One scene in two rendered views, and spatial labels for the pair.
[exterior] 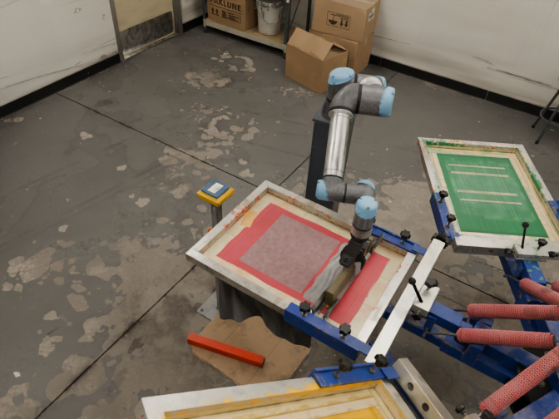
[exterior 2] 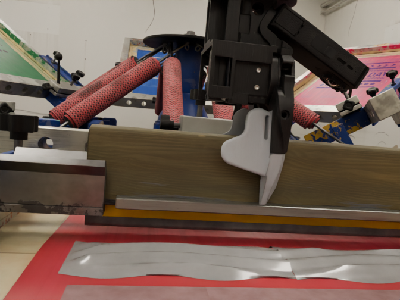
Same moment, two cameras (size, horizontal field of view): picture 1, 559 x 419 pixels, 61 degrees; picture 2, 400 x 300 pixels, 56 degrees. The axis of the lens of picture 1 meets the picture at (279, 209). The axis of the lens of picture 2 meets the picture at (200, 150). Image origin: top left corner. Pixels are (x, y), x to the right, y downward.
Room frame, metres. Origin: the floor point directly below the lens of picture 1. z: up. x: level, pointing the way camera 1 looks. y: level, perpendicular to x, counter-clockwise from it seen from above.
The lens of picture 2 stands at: (1.53, -0.04, 1.07)
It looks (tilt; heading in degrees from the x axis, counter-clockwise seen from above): 5 degrees down; 231
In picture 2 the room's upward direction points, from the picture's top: 5 degrees clockwise
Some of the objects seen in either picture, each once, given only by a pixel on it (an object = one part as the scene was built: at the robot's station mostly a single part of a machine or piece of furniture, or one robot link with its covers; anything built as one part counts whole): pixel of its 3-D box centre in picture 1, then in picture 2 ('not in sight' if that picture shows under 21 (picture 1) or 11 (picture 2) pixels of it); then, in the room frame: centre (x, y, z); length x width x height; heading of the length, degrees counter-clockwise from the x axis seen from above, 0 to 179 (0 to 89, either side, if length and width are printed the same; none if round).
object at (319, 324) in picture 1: (322, 330); not in sight; (0.97, -0.19, 0.97); 0.30 x 0.05 x 0.07; 60
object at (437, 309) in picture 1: (437, 313); not in sight; (1.05, -0.60, 1.02); 0.17 x 0.06 x 0.05; 60
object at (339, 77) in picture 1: (341, 84); not in sight; (2.08, -0.25, 1.37); 0.13 x 0.12 x 0.14; 85
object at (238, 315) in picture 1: (264, 315); not in sight; (1.18, 0.03, 0.74); 0.46 x 0.04 x 0.42; 60
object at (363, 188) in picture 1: (360, 194); not in sight; (1.35, -0.30, 1.31); 0.11 x 0.11 x 0.08; 85
